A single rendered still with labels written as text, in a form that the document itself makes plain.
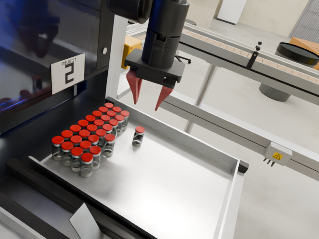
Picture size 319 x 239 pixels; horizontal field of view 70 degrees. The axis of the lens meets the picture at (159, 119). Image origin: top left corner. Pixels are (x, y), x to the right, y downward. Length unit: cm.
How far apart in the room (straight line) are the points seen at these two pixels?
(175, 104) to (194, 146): 92
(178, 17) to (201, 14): 578
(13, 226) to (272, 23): 893
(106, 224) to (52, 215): 9
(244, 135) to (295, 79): 42
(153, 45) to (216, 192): 32
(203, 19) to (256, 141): 498
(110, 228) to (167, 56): 28
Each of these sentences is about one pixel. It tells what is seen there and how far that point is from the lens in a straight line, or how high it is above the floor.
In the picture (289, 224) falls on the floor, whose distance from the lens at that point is 191.
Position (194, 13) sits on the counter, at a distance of 616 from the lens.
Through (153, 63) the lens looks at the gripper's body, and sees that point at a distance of 39.
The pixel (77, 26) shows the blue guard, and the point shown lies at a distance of 46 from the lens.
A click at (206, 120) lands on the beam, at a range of 144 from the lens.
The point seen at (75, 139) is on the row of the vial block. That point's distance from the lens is 46.
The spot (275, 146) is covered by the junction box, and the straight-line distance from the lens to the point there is 143.
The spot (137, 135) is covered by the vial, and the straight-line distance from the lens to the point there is 50.
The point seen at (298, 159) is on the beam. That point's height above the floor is 51.
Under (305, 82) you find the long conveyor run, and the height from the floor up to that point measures 92.
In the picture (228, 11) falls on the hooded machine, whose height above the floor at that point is 32.
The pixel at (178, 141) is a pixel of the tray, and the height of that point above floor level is 89.
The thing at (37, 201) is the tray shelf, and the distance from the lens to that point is 44.
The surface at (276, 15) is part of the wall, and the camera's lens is 903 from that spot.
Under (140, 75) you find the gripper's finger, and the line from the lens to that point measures 40.
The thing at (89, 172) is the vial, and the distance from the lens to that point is 44.
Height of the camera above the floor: 124
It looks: 35 degrees down
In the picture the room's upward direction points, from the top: 17 degrees clockwise
